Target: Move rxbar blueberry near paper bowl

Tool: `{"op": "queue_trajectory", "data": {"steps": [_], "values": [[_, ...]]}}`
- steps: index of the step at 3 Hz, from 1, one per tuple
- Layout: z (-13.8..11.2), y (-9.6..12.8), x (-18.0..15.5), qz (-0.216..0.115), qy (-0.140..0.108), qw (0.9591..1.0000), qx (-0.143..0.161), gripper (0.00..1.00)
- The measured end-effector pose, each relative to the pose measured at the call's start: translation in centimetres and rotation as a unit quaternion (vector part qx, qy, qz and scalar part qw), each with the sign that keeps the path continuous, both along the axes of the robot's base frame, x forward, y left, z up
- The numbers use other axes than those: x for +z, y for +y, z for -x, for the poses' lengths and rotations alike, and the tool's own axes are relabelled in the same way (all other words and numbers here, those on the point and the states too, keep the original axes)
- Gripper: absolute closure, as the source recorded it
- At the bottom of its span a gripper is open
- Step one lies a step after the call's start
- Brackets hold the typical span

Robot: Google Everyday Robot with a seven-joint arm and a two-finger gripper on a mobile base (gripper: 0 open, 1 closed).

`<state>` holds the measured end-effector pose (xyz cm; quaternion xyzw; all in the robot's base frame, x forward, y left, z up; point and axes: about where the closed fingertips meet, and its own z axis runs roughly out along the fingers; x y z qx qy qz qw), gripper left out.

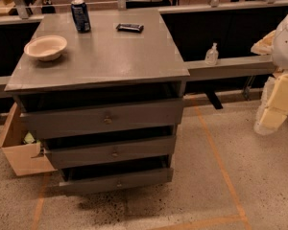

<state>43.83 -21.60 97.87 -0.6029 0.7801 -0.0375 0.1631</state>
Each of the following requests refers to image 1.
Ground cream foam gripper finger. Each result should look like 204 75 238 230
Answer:
253 72 288 135

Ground dark rxbar blueberry bar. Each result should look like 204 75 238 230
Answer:
116 23 144 34

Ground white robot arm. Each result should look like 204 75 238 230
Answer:
251 14 288 135

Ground paper bowl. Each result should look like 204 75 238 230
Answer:
24 35 67 61

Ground clear sanitizer pump bottle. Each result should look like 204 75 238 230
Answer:
204 43 219 65

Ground grey metal railing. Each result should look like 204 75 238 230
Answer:
0 0 288 98

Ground top grey drawer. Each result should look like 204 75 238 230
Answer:
21 98 183 139

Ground grey drawer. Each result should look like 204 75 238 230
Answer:
45 135 176 169
60 168 173 194
21 98 183 139

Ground bottom grey drawer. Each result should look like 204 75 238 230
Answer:
60 168 173 194

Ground middle grey drawer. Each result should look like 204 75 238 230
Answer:
45 135 176 169

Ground grey drawer cabinet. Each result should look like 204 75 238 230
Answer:
4 7 191 197

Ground blue soda can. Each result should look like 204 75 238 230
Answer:
71 0 91 33

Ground cardboard box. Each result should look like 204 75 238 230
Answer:
0 103 56 176

